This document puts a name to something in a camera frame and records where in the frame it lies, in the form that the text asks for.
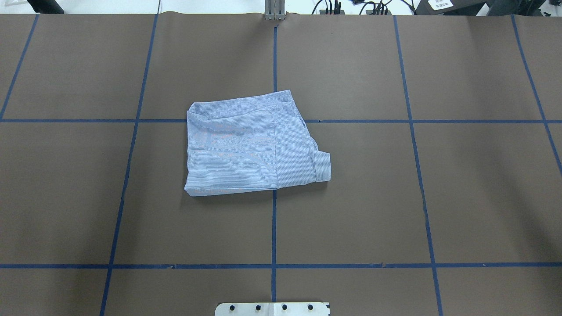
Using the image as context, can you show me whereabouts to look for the light blue striped shirt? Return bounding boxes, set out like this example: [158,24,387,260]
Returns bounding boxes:
[184,90,331,197]

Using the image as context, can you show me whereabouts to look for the aluminium frame post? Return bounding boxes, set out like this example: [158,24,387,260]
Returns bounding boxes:
[264,0,286,21]

